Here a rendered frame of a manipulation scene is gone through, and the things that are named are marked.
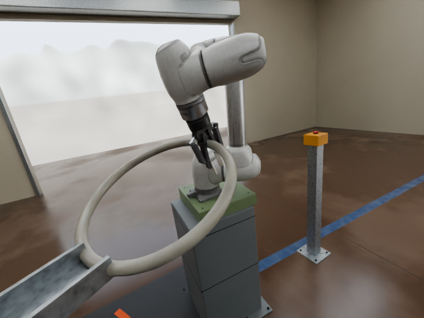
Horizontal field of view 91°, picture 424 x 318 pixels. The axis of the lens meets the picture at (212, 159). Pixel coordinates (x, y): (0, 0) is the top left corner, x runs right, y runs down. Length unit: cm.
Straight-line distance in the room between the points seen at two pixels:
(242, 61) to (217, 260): 105
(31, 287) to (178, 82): 55
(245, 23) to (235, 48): 581
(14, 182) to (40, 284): 489
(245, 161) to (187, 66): 69
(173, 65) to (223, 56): 13
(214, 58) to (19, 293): 64
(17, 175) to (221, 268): 466
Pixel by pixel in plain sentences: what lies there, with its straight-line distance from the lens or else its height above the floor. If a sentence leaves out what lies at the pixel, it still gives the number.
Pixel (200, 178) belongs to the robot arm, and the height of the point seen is 101.
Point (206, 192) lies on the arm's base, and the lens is 121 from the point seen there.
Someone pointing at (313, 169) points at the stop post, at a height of 81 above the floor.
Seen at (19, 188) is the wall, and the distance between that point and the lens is 547.
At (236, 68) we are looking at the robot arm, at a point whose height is 150.
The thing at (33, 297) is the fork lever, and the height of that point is 110.
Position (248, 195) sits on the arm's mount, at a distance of 124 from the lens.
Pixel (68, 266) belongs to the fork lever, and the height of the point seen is 111.
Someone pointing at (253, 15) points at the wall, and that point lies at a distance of 660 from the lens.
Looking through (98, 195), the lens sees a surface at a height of 118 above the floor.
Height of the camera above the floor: 144
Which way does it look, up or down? 17 degrees down
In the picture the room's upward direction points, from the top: 7 degrees counter-clockwise
